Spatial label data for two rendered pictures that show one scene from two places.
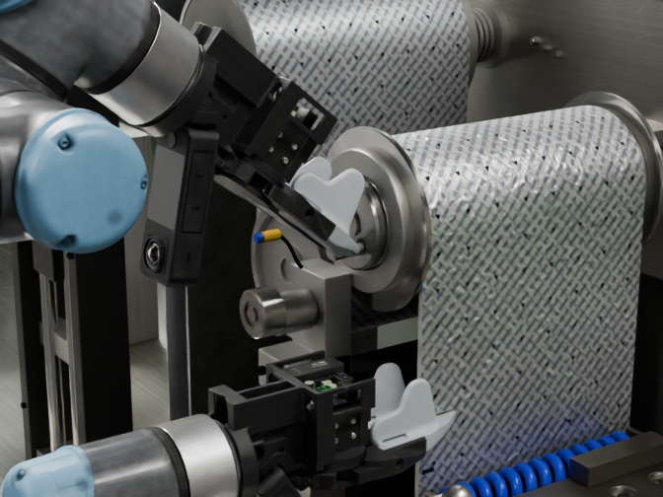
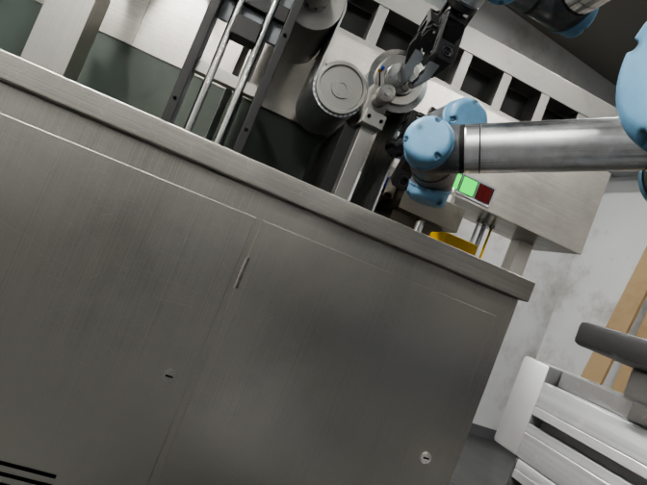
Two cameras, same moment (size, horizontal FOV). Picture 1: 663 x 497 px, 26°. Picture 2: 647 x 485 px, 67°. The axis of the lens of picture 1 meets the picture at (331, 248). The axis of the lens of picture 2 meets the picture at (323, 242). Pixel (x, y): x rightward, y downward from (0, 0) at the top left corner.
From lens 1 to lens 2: 148 cm
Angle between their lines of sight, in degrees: 71
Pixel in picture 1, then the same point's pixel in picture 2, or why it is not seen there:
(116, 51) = not seen: outside the picture
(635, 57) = not seen: hidden behind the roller
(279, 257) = (338, 81)
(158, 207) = (449, 37)
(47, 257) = (253, 30)
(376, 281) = (401, 100)
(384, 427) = not seen: hidden behind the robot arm
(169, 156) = (455, 22)
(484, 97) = (283, 67)
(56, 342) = (219, 72)
